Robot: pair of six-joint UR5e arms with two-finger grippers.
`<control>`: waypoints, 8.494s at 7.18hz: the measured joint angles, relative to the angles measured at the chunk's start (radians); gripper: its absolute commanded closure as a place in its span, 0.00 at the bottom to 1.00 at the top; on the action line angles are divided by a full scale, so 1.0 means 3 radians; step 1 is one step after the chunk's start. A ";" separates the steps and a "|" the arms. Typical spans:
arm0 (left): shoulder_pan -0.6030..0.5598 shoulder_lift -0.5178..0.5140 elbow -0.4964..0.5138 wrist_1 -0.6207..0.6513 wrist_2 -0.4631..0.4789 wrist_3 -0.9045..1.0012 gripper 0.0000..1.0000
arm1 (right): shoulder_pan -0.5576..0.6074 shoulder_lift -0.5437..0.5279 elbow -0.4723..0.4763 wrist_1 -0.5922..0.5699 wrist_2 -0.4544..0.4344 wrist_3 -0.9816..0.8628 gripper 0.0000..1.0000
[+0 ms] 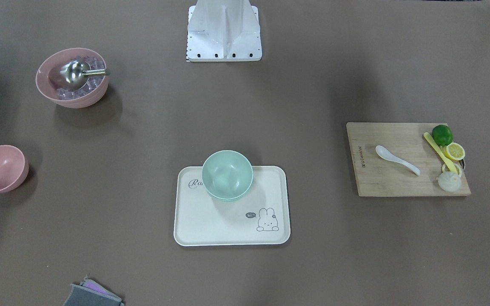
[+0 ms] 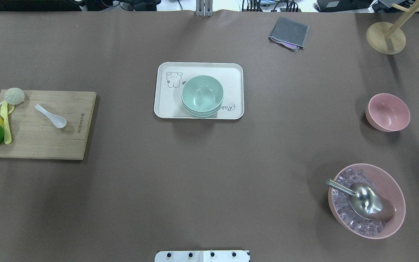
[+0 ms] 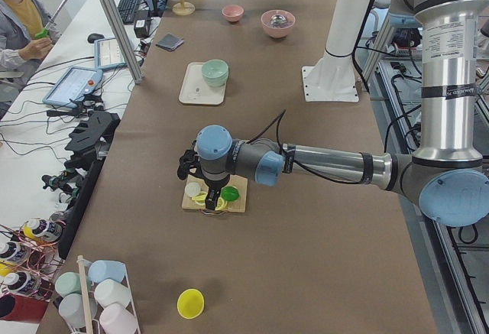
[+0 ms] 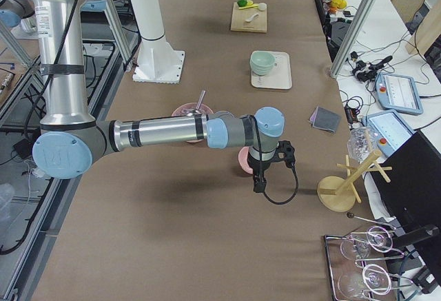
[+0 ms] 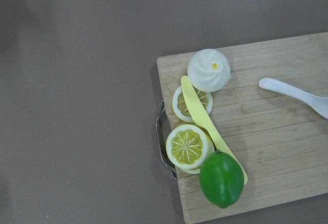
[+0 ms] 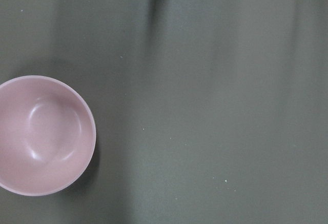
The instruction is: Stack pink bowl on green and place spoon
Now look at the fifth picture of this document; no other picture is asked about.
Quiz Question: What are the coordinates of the white plastic spoon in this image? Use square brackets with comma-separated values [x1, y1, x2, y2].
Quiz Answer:
[258, 78, 327, 119]

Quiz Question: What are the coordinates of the upper lemon slice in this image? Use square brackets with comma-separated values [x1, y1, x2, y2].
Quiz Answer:
[172, 86, 213, 123]

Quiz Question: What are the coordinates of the lemon slice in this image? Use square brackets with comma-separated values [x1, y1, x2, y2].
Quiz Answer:
[166, 124, 214, 174]
[172, 86, 213, 123]

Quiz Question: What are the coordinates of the lower lemon slice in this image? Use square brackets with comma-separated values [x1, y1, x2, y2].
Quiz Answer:
[166, 124, 214, 174]

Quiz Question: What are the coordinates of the white toy steamed bun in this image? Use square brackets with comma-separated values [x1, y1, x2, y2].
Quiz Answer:
[187, 49, 231, 92]

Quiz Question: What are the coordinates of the green toy lime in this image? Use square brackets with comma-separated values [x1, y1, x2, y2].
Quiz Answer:
[199, 150, 244, 209]

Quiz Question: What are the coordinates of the bamboo cutting board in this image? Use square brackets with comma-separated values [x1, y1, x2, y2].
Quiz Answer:
[156, 31, 328, 224]

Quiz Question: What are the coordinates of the metal board handle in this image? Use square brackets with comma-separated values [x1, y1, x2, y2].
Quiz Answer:
[155, 99, 178, 181]

